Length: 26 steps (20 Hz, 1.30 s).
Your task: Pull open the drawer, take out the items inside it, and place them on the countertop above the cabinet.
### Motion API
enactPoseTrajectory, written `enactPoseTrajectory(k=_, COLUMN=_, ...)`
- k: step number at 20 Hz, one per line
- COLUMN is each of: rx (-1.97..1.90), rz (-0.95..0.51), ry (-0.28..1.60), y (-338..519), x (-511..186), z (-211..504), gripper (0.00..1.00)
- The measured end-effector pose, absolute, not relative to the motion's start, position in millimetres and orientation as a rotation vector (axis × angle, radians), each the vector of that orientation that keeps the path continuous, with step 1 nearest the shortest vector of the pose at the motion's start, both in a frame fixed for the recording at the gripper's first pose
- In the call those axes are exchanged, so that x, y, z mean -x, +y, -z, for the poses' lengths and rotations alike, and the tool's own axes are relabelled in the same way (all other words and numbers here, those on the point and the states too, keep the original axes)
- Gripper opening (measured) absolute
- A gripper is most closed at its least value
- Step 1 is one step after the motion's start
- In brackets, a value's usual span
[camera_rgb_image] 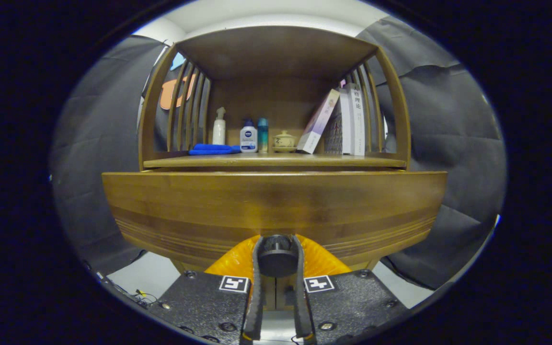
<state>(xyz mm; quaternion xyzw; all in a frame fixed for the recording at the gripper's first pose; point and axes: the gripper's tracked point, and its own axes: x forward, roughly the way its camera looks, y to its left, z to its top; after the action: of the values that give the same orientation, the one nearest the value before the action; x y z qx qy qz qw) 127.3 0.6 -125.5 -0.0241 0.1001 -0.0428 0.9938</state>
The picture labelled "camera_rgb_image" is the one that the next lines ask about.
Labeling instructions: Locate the wooden cabinet door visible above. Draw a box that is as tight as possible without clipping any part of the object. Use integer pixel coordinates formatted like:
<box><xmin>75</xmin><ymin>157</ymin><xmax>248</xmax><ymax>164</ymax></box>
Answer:
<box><xmin>276</xmin><ymin>277</ymin><xmax>297</xmax><ymax>310</ymax></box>
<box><xmin>263</xmin><ymin>277</ymin><xmax>276</xmax><ymax>310</ymax></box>

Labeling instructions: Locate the dark patterned book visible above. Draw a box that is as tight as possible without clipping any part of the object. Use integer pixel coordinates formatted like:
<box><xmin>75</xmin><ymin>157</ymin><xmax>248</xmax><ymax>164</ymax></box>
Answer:
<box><xmin>323</xmin><ymin>108</ymin><xmax>344</xmax><ymax>155</ymax></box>

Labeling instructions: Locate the purple white book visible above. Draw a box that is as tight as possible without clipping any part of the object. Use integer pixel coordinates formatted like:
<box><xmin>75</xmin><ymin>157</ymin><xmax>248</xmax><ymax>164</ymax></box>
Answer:
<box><xmin>297</xmin><ymin>89</ymin><xmax>341</xmax><ymax>154</ymax></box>

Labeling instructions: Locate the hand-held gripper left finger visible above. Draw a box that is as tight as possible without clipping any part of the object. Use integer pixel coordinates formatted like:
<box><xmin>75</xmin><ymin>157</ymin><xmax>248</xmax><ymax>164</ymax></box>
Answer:
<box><xmin>148</xmin><ymin>234</ymin><xmax>266</xmax><ymax>345</ymax></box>

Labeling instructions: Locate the wooden drawer with black knob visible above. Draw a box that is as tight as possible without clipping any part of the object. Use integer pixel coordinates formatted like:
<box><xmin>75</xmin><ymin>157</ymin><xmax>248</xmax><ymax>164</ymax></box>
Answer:
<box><xmin>102</xmin><ymin>171</ymin><xmax>448</xmax><ymax>278</ymax></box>

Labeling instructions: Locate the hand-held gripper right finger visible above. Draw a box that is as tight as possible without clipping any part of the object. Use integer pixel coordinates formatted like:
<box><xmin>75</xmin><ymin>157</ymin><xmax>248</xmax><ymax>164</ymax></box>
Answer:
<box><xmin>291</xmin><ymin>234</ymin><xmax>411</xmax><ymax>345</ymax></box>

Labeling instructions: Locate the beige lidded teacup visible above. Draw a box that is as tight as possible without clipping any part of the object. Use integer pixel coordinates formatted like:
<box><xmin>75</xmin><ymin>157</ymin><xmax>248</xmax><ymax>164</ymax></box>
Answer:
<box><xmin>272</xmin><ymin>130</ymin><xmax>298</xmax><ymax>153</ymax></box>

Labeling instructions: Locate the teal bottle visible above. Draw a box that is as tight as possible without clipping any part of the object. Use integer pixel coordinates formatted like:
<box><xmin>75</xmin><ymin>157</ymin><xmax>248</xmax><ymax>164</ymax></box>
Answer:
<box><xmin>257</xmin><ymin>118</ymin><xmax>269</xmax><ymax>153</ymax></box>

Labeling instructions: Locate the wooden cabinet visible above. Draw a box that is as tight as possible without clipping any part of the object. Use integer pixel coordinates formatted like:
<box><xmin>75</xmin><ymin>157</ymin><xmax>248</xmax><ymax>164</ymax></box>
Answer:
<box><xmin>138</xmin><ymin>25</ymin><xmax>412</xmax><ymax>311</ymax></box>

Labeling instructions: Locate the white lotion bottle blue cap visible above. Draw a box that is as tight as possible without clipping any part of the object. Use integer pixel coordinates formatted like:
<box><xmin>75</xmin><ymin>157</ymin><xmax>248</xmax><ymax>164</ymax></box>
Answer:
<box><xmin>240</xmin><ymin>118</ymin><xmax>258</xmax><ymax>153</ymax></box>

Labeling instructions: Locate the plain white book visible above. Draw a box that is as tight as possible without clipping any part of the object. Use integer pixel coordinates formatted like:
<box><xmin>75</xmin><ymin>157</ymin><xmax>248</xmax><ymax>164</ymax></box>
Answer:
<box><xmin>337</xmin><ymin>88</ymin><xmax>354</xmax><ymax>155</ymax></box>

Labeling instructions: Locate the white book black lettering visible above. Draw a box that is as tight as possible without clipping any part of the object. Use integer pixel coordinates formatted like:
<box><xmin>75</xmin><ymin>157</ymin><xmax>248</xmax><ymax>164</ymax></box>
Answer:
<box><xmin>345</xmin><ymin>83</ymin><xmax>367</xmax><ymax>156</ymax></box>

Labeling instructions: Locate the white pump bottle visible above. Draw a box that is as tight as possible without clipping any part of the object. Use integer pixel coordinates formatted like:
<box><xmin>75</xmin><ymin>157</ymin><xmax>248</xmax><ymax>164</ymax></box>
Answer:
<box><xmin>212</xmin><ymin>107</ymin><xmax>227</xmax><ymax>145</ymax></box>

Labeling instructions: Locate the blue folded cloth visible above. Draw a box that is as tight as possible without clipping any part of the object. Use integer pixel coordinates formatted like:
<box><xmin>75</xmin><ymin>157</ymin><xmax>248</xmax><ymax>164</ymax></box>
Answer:
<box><xmin>189</xmin><ymin>143</ymin><xmax>241</xmax><ymax>156</ymax></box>

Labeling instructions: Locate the wooden countertop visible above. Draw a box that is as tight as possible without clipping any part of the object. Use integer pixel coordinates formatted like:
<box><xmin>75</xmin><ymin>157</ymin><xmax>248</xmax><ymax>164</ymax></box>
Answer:
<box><xmin>143</xmin><ymin>152</ymin><xmax>407</xmax><ymax>169</ymax></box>

